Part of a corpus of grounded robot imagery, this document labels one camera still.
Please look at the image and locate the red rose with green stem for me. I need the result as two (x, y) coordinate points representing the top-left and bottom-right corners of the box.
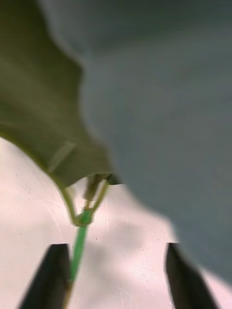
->
(0, 0), (124, 309)

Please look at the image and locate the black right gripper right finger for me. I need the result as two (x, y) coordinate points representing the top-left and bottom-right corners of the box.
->
(165, 242), (218, 309)

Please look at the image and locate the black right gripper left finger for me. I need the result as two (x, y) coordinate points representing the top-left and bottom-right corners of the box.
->
(19, 243), (71, 309)

